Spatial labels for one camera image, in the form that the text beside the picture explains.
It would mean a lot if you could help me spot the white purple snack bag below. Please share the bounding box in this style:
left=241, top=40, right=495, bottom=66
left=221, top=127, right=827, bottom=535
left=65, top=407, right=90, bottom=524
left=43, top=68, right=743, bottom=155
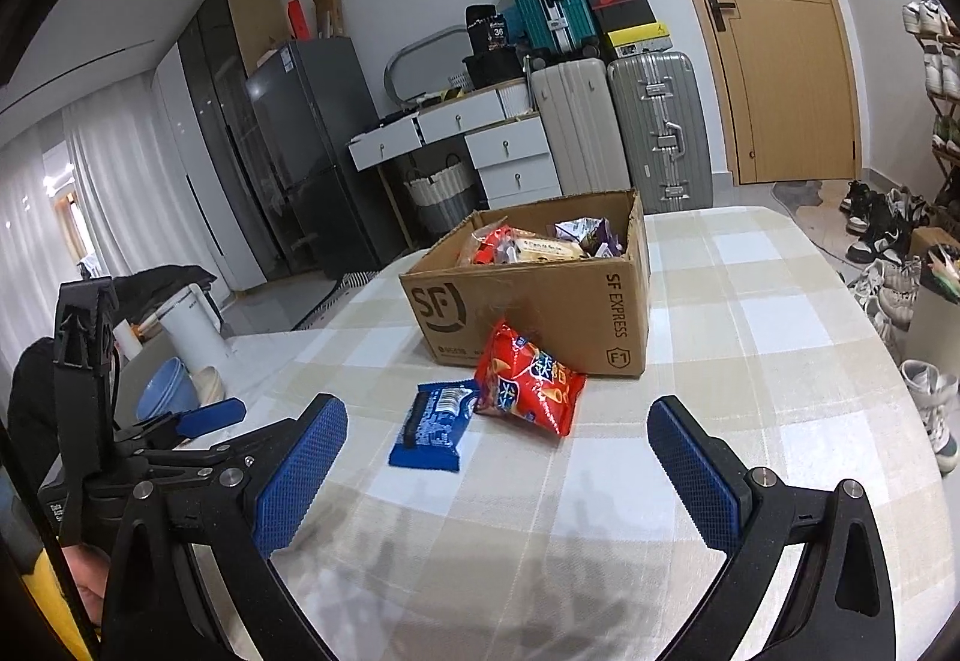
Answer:
left=553, top=216, right=625, bottom=258

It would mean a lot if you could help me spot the beige wafer roll pack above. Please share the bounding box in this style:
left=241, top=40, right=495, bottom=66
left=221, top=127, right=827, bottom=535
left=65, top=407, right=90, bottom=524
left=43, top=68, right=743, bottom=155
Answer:
left=506, top=237, right=584, bottom=263

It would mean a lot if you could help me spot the white red snack bag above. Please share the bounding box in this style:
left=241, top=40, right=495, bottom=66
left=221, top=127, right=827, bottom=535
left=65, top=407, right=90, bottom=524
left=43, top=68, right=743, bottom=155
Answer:
left=470, top=224, right=527, bottom=265

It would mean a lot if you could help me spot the yellow left sleeve forearm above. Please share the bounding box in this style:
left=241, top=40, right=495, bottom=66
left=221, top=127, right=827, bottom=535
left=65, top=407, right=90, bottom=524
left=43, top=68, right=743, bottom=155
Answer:
left=21, top=551, right=93, bottom=661

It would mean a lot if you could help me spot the person's left hand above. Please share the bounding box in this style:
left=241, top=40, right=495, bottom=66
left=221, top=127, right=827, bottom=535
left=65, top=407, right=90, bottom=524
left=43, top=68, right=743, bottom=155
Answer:
left=62, top=544, right=109, bottom=627

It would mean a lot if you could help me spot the blue bowl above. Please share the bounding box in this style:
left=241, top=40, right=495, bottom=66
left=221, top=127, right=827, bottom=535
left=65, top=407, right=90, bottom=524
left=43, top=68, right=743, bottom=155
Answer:
left=137, top=357, right=200, bottom=420

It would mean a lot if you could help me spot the white kettle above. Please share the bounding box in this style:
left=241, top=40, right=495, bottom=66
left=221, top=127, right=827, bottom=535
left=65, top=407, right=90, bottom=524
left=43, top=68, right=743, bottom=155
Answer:
left=156, top=283, right=233, bottom=374

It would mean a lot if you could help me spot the blue cookie pack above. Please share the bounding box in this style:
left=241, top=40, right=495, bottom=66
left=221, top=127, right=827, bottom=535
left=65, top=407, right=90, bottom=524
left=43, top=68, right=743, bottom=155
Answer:
left=387, top=380, right=480, bottom=473

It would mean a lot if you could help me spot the checked tablecloth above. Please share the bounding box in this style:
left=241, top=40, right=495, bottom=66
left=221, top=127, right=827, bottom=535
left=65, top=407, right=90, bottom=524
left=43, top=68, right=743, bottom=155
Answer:
left=228, top=206, right=957, bottom=659

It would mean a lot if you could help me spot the red cone snack bag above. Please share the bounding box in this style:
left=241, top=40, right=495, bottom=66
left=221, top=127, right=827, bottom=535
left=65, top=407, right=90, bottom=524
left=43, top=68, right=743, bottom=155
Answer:
left=475, top=320, right=587, bottom=437

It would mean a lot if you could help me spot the grey white sneaker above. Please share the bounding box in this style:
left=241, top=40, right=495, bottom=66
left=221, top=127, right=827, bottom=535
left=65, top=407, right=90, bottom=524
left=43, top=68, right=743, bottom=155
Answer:
left=900, top=359, right=958, bottom=476

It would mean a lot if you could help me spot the SF cardboard box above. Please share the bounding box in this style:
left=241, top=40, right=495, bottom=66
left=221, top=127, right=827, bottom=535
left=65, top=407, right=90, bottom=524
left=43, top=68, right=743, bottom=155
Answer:
left=400, top=190, right=651, bottom=378

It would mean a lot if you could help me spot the dark grey refrigerator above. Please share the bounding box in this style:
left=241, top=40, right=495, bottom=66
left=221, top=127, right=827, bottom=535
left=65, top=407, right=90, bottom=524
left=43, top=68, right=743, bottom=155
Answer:
left=245, top=37, right=407, bottom=280

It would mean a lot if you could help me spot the white curtain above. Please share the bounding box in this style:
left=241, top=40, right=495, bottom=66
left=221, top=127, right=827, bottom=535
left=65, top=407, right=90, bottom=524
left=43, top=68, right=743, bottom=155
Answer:
left=2, top=73, right=229, bottom=368

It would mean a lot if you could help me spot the woven laundry basket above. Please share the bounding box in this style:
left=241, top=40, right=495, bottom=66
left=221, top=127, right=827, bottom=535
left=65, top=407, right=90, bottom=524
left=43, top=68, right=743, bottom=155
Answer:
left=404, top=152, right=480, bottom=237

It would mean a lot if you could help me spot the white drawer desk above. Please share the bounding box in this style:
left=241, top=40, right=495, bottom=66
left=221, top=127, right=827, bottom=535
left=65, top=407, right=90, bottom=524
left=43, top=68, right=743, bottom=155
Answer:
left=348, top=79, right=562, bottom=209

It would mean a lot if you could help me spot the black glass cabinet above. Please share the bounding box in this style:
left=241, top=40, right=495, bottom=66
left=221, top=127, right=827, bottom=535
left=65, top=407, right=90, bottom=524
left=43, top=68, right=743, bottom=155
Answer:
left=178, top=0, right=304, bottom=281

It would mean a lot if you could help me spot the grey silver suitcase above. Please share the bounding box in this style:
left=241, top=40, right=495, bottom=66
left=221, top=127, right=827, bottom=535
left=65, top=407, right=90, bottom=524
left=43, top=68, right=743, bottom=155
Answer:
left=607, top=50, right=713, bottom=214

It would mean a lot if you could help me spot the oval mirror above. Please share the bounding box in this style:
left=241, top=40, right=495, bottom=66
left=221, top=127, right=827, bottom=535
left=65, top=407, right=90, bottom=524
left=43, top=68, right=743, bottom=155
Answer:
left=382, top=24, right=472, bottom=107

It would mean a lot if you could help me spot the beige suitcase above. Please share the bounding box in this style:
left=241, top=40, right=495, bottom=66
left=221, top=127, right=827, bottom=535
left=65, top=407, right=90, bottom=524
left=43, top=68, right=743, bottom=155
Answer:
left=530, top=58, right=631, bottom=196

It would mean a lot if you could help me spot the black bag on desk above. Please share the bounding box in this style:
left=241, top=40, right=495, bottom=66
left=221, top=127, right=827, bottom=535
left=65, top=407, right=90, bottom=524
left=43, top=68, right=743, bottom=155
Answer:
left=464, top=5, right=523, bottom=89

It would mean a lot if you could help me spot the yellow shoe box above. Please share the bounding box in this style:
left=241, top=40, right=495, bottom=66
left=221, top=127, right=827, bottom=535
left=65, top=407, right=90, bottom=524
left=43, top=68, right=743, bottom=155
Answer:
left=605, top=21, right=672, bottom=60

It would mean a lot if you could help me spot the wooden door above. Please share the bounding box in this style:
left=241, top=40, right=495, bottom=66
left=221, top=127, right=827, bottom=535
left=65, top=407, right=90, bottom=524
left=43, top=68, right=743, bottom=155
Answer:
left=693, top=0, right=861, bottom=184

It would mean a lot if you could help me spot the shoe rack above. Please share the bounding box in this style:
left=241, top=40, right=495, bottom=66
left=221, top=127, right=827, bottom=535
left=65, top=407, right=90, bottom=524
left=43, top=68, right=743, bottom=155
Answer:
left=901, top=0, right=960, bottom=232

